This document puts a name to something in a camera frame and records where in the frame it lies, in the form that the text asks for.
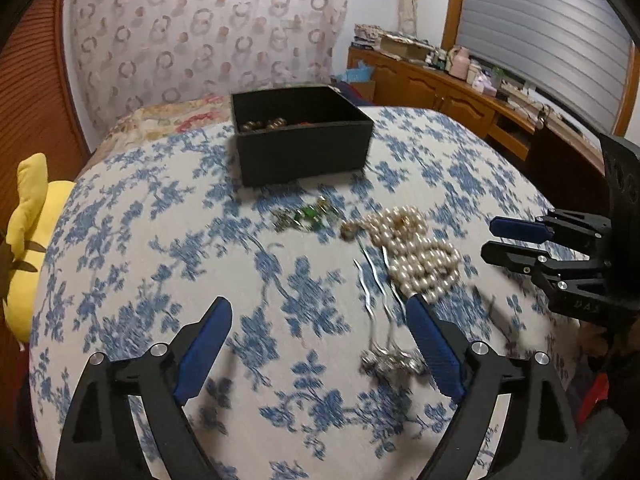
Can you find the pink circle patterned curtain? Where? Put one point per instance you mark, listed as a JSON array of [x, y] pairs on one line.
[[130, 54]]

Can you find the wooden side cabinet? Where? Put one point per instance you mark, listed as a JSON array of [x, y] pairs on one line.
[[400, 83]]

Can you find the navy blue blanket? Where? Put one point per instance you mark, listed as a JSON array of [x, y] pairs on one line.
[[350, 93]]

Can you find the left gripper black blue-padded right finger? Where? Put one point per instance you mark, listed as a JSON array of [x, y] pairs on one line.
[[538, 439]]

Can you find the silver rhinestone hair clip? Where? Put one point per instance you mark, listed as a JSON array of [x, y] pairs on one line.
[[386, 362]]

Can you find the pink floral blanket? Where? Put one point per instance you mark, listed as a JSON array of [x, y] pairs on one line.
[[151, 123]]

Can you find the black square jewelry box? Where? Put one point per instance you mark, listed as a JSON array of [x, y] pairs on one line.
[[287, 134]]

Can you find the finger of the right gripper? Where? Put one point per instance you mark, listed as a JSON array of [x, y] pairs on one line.
[[530, 261], [540, 227]]

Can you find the wooden louvered wardrobe door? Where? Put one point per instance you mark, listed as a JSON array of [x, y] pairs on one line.
[[38, 114]]

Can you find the yellow Pikachu plush toy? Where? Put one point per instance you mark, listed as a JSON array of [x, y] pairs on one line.
[[26, 240]]

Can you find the blue floral bed cover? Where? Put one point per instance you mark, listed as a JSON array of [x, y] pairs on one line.
[[149, 238]]

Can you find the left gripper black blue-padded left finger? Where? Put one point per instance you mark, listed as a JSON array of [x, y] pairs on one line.
[[99, 439]]

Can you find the pink thermos jug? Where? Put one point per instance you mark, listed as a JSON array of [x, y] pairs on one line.
[[459, 62]]

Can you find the blue tissue paper bag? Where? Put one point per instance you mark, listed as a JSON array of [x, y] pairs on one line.
[[356, 75]]

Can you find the pink tissue box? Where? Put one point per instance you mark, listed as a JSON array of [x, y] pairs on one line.
[[482, 84]]

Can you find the cardboard box on cabinet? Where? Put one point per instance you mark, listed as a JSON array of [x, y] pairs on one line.
[[404, 47]]

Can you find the grey window blind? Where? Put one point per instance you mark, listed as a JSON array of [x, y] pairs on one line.
[[575, 50]]

